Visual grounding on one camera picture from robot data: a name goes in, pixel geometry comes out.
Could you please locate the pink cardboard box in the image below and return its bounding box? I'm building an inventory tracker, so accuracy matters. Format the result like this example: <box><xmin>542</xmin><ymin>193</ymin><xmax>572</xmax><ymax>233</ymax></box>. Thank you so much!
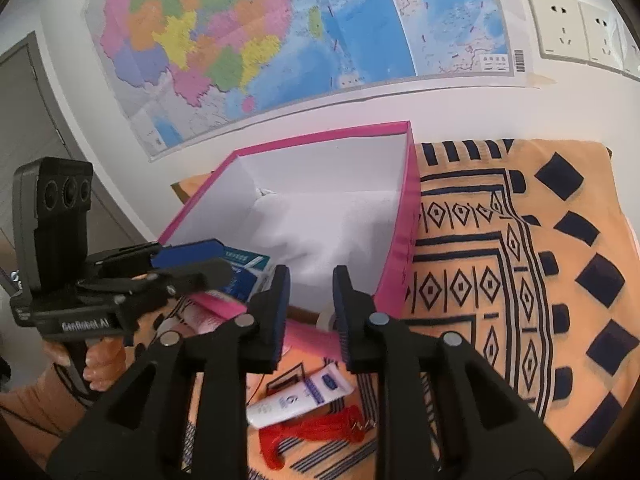
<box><xmin>160</xmin><ymin>122</ymin><xmax>420</xmax><ymax>318</ymax></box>

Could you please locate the colourful wall map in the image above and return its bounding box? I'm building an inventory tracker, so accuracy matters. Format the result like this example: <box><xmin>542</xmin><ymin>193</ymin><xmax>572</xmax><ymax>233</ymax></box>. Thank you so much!
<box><xmin>84</xmin><ymin>0</ymin><xmax>529</xmax><ymax>159</ymax></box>

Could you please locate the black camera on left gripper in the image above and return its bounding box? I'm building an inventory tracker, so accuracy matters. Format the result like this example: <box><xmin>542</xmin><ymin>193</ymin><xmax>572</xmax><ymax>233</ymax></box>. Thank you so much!
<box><xmin>12</xmin><ymin>157</ymin><xmax>93</xmax><ymax>285</ymax></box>

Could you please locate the white hand cream tube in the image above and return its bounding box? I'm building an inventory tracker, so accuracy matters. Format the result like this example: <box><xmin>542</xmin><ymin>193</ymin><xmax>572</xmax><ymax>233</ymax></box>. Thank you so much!
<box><xmin>246</xmin><ymin>363</ymin><xmax>355</xmax><ymax>429</ymax></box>

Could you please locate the pink knit left sleeve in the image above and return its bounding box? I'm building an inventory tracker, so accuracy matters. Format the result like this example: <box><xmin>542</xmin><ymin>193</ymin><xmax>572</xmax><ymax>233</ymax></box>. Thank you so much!
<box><xmin>1</xmin><ymin>364</ymin><xmax>88</xmax><ymax>469</ymax></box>

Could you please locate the red tassel ornament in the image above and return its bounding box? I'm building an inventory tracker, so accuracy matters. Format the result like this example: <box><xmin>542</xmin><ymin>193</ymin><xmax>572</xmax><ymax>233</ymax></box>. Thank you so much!
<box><xmin>258</xmin><ymin>405</ymin><xmax>370</xmax><ymax>470</ymax></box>

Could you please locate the grey door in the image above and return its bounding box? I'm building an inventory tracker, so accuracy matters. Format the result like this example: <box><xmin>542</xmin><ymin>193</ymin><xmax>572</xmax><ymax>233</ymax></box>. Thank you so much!
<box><xmin>0</xmin><ymin>30</ymin><xmax>156</xmax><ymax>286</ymax></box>

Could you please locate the white wall socket panel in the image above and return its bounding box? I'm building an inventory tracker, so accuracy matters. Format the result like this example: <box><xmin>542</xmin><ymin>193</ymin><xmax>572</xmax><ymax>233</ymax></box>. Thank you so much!
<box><xmin>528</xmin><ymin>0</ymin><xmax>639</xmax><ymax>80</ymax></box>

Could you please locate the teal medicine box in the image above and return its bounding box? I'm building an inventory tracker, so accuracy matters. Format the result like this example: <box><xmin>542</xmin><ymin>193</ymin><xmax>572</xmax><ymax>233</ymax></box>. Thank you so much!
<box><xmin>220</xmin><ymin>246</ymin><xmax>274</xmax><ymax>304</ymax></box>

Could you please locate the person left hand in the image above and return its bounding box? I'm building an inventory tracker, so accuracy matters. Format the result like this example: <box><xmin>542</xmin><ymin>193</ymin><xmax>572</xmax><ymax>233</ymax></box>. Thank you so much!
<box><xmin>43</xmin><ymin>337</ymin><xmax>127</xmax><ymax>392</ymax></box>

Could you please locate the light pink tube white cap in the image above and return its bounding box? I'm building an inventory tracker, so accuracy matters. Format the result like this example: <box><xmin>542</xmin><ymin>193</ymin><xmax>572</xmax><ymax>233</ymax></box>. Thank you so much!
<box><xmin>154</xmin><ymin>298</ymin><xmax>224</xmax><ymax>338</ymax></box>

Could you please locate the orange patterned tablecloth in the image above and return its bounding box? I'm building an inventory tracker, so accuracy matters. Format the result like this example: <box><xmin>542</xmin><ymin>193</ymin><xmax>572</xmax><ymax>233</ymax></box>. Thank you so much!
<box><xmin>171</xmin><ymin>138</ymin><xmax>640</xmax><ymax>480</ymax></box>

